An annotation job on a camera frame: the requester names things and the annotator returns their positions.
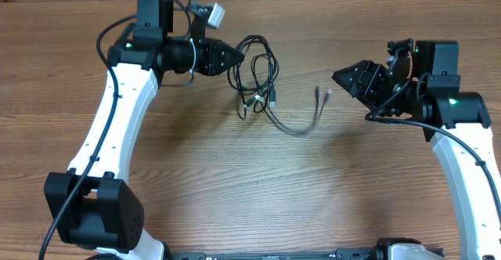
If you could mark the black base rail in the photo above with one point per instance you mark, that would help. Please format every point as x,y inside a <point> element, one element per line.
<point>365,253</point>

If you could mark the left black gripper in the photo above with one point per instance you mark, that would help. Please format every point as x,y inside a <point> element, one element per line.
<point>212,65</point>

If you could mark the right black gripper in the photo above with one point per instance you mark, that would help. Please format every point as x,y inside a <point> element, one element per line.
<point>362,72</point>

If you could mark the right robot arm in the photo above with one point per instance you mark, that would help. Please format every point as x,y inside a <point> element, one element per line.
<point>419,85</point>

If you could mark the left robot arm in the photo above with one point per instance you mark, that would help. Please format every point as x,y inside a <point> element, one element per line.
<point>92,204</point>

